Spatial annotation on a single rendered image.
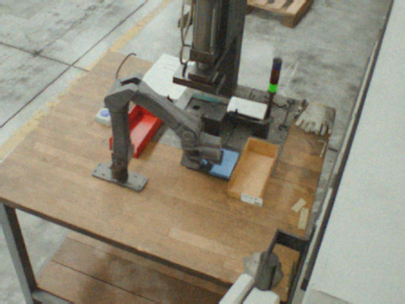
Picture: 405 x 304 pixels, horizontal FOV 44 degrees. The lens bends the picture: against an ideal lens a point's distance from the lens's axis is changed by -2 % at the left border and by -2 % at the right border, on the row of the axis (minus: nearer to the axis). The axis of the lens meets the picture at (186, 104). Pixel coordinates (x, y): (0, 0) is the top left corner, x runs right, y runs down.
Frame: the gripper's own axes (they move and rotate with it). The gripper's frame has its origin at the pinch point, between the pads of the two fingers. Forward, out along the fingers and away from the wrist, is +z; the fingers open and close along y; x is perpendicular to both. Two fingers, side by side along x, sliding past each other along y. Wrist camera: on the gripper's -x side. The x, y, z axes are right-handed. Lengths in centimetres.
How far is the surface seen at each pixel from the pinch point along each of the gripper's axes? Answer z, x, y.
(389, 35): -69, -47, 23
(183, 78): -2.1, 13.8, 28.8
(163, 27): 205, 100, 160
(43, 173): -1, 52, -21
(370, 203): -96, -44, -24
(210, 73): -5.5, 3.7, 31.7
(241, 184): 6.7, -17.7, -2.2
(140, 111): 18.6, 31.5, 18.4
